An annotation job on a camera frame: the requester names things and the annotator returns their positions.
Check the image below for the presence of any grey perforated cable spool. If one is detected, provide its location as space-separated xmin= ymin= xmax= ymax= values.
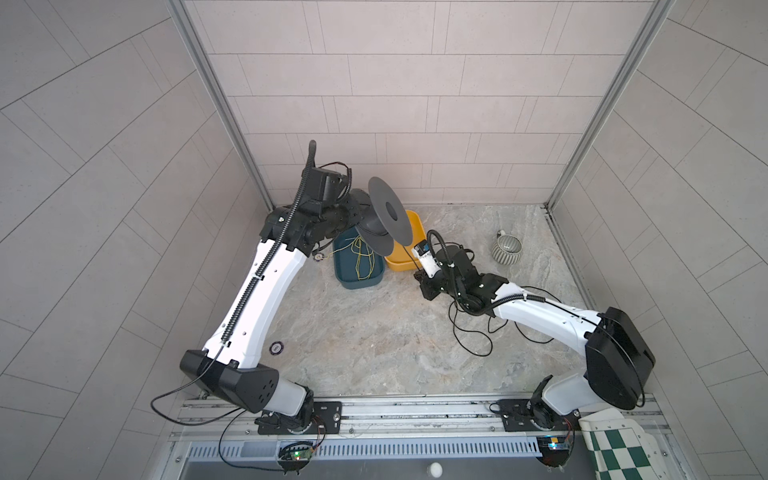
xmin=355 ymin=177 xmax=413 ymax=257

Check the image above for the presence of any black long cable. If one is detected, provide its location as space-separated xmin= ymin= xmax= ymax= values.
xmin=392 ymin=230 xmax=562 ymax=359

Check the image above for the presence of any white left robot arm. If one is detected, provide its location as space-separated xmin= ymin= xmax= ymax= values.
xmin=180 ymin=141 xmax=361 ymax=433

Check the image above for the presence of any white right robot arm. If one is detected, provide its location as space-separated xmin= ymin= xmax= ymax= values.
xmin=412 ymin=230 xmax=656 ymax=430

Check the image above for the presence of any yellow plastic bin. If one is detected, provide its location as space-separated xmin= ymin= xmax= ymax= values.
xmin=385 ymin=210 xmax=426 ymax=272

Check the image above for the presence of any teal plastic bin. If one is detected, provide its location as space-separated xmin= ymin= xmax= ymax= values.
xmin=331 ymin=228 xmax=385 ymax=290

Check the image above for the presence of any striped ceramic mug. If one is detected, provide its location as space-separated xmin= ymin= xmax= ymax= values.
xmin=491 ymin=230 xmax=523 ymax=266

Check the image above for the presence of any aluminium corner profile left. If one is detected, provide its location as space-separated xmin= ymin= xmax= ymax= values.
xmin=167 ymin=0 xmax=275 ymax=210

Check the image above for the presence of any aluminium corner profile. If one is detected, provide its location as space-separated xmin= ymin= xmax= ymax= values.
xmin=544 ymin=0 xmax=676 ymax=213
xmin=167 ymin=0 xmax=275 ymax=210

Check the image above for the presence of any small white ball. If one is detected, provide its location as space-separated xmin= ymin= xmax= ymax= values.
xmin=428 ymin=462 xmax=443 ymax=479

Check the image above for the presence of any green white checkered cloth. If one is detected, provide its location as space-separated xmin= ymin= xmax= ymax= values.
xmin=579 ymin=408 xmax=671 ymax=480

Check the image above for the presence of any aluminium corner profile right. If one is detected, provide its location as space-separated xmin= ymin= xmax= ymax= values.
xmin=544 ymin=0 xmax=676 ymax=213

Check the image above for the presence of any yellow thin cable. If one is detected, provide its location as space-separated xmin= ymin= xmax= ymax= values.
xmin=335 ymin=235 xmax=378 ymax=281

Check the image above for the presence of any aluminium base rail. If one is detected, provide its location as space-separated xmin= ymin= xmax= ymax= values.
xmin=168 ymin=394 xmax=669 ymax=463

